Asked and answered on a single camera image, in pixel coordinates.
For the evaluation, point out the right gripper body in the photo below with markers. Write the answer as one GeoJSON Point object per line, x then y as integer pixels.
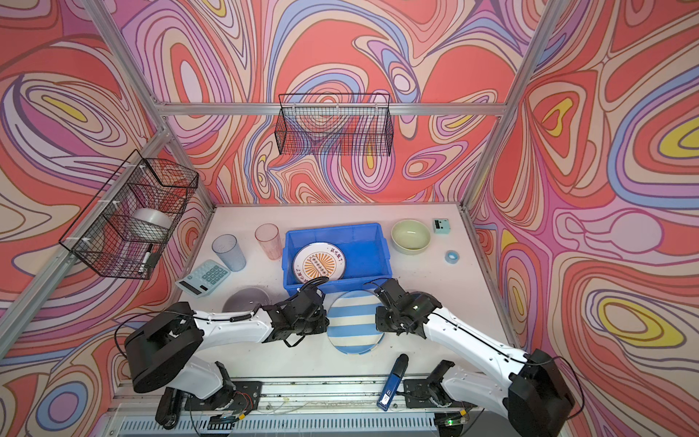
{"type": "Point", "coordinates": [386, 320]}

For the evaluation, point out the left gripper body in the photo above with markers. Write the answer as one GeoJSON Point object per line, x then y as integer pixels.
{"type": "Point", "coordinates": [317, 325]}

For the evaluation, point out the blue striped plate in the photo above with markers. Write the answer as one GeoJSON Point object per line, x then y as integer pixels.
{"type": "Point", "coordinates": [352, 326]}

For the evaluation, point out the orange sunburst plate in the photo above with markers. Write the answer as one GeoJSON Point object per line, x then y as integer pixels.
{"type": "Point", "coordinates": [319, 259]}

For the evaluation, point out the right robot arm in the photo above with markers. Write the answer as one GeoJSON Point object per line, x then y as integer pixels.
{"type": "Point", "coordinates": [527, 389]}

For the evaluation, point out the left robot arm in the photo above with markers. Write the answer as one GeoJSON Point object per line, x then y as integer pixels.
{"type": "Point", "coordinates": [163, 352]}

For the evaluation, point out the blue plastic bin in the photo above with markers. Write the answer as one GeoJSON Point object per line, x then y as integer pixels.
{"type": "Point", "coordinates": [350, 256]}

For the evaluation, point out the lilac bowl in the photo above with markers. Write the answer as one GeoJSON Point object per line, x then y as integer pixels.
{"type": "Point", "coordinates": [248, 299]}

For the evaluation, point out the blue tape roll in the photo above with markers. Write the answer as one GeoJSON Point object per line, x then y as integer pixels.
{"type": "Point", "coordinates": [452, 257]}

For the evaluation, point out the light green bowl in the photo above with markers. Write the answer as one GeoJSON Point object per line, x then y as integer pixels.
{"type": "Point", "coordinates": [410, 237]}

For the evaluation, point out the pink plastic cup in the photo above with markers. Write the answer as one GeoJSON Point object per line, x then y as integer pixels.
{"type": "Point", "coordinates": [268, 236]}

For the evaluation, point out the blue black handheld tool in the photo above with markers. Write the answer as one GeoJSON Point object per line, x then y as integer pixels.
{"type": "Point", "coordinates": [393, 382]}

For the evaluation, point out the small mint timer box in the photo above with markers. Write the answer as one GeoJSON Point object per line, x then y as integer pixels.
{"type": "Point", "coordinates": [441, 226]}

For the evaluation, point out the grey plastic cup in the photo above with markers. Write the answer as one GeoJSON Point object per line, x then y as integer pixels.
{"type": "Point", "coordinates": [228, 250]}

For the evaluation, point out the mint calculator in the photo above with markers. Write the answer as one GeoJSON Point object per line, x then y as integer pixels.
{"type": "Point", "coordinates": [203, 280]}

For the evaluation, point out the black device at base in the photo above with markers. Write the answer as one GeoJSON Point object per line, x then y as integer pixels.
{"type": "Point", "coordinates": [169, 408]}

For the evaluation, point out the white tape roll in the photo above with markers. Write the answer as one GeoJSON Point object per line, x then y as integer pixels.
{"type": "Point", "coordinates": [149, 225]}

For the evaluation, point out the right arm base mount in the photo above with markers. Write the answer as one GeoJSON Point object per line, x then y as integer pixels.
{"type": "Point", "coordinates": [429, 392]}

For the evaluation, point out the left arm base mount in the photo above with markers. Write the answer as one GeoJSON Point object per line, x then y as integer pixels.
{"type": "Point", "coordinates": [240, 397]}

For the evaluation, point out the back wire basket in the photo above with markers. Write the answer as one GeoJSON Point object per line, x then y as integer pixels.
{"type": "Point", "coordinates": [335, 124]}

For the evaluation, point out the wire basket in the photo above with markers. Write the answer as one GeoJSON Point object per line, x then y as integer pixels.
{"type": "Point", "coordinates": [105, 245]}
{"type": "Point", "coordinates": [335, 124]}

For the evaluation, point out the left wire basket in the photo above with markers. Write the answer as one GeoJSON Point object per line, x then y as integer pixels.
{"type": "Point", "coordinates": [105, 245]}

